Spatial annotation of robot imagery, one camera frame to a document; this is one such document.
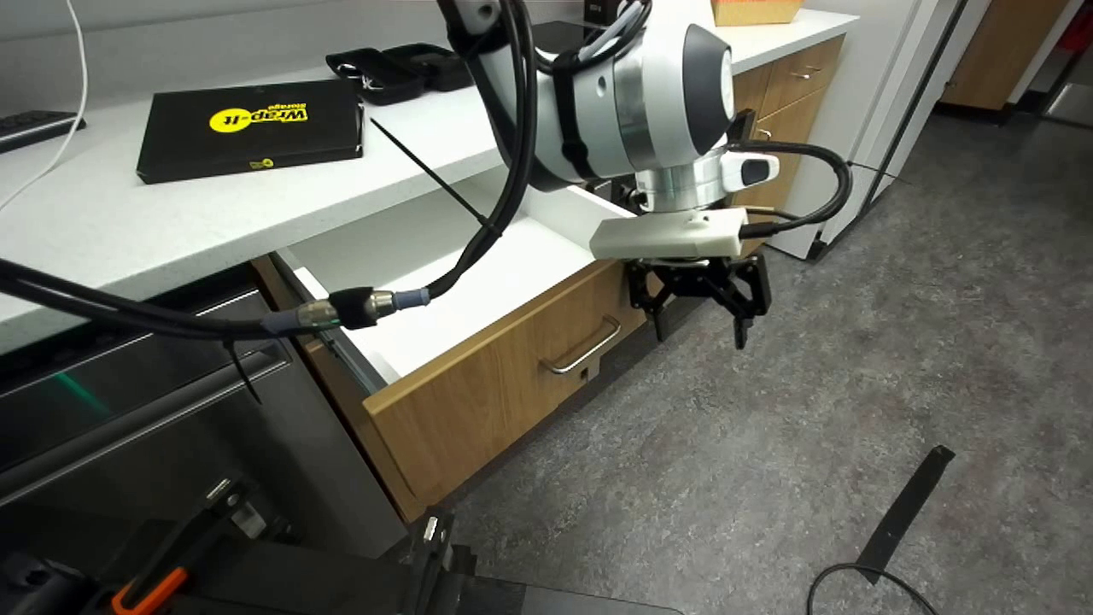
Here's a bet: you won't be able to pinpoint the black camera cable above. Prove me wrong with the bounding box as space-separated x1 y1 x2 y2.
736 133 857 243

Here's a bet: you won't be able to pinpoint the black box with yellow logo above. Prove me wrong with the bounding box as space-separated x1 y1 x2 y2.
134 74 371 188

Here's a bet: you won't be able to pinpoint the black fabric pouch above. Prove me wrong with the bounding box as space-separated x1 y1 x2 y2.
322 40 474 110

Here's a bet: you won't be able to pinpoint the dark flat device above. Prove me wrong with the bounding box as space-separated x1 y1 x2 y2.
0 106 89 159

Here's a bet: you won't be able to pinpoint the silver metal drawer handle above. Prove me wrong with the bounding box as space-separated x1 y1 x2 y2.
541 318 628 378

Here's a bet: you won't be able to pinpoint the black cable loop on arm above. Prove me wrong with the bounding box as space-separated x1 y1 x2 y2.
525 0 661 83

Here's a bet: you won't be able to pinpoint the white drawer with wooden front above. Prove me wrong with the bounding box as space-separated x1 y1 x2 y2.
250 180 656 526

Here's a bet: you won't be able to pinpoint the black strap with loop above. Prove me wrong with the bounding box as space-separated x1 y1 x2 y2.
804 441 961 615

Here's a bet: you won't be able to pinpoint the tall white cabinet panel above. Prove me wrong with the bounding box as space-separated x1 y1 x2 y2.
795 0 969 264

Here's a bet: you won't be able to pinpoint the small wooden box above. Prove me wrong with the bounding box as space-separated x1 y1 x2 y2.
710 0 807 31

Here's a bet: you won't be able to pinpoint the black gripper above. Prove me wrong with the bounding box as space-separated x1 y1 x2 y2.
628 250 778 352

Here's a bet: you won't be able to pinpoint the orange clamp handle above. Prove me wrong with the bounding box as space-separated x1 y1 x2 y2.
105 559 193 615

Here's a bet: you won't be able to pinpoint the dark grey built-in appliance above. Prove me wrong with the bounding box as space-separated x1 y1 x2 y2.
0 267 406 574

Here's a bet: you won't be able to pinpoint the wooden cabinet with drawers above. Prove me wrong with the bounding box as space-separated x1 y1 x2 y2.
729 31 850 219

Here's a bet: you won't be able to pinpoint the wooden door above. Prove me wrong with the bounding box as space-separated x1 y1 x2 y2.
940 0 1086 112

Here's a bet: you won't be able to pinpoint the thin white cable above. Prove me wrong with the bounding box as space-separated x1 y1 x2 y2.
0 0 93 219

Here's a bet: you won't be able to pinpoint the thick black cable bundle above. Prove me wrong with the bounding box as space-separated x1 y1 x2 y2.
0 0 541 345

